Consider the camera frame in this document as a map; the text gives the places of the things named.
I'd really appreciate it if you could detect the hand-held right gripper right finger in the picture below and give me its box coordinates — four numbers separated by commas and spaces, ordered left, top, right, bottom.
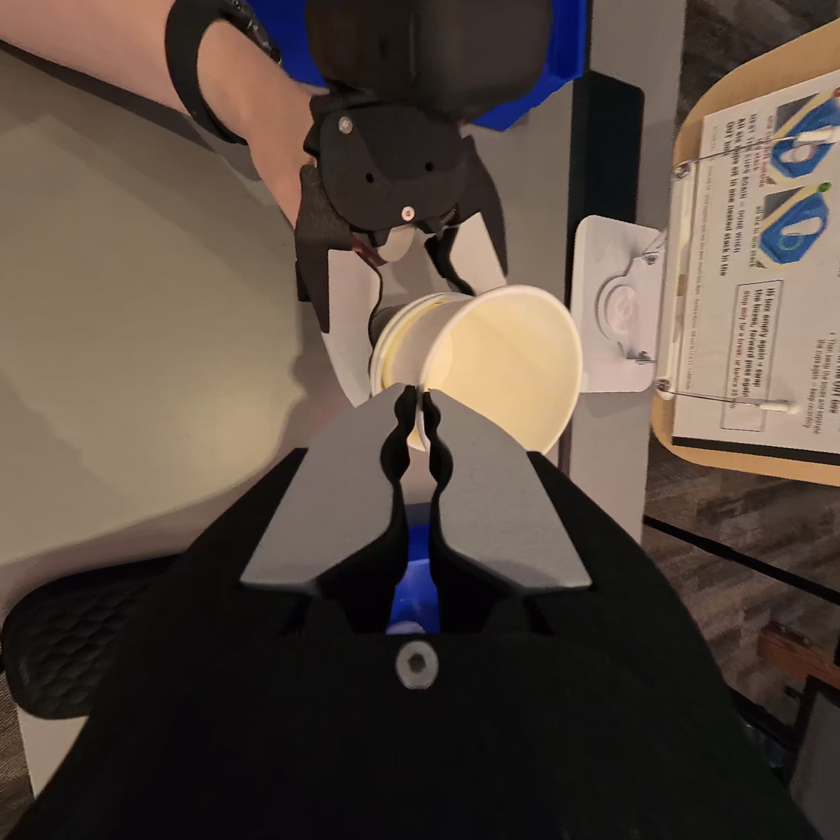
427, 390, 594, 620

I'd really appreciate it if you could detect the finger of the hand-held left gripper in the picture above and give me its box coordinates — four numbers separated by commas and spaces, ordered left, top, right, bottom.
420, 142, 511, 298
293, 164, 395, 405

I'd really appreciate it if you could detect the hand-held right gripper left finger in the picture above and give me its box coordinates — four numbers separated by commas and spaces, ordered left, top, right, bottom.
241, 385, 410, 618

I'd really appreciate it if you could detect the blue plastic bin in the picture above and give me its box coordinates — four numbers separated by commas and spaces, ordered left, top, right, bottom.
388, 525, 441, 634
243, 0, 592, 132

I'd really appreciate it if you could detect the person's left forearm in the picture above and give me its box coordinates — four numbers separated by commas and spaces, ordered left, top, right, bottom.
0, 0, 257, 126

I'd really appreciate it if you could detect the black flat mat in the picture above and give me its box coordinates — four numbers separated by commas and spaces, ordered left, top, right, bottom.
567, 73, 645, 290

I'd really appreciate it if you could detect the black wristband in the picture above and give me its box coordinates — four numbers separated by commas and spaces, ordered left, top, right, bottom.
164, 0, 284, 145

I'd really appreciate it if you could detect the black display board stand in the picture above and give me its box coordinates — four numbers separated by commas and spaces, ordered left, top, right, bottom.
644, 515, 840, 607

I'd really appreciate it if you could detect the instruction sheet on wooden stand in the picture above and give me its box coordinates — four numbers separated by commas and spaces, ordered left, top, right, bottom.
653, 19, 840, 489

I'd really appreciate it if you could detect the black wrist rest pad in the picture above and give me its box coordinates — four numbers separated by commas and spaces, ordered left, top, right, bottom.
0, 554, 185, 720

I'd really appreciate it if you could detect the white mount plate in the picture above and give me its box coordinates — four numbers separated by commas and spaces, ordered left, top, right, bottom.
573, 214, 672, 395

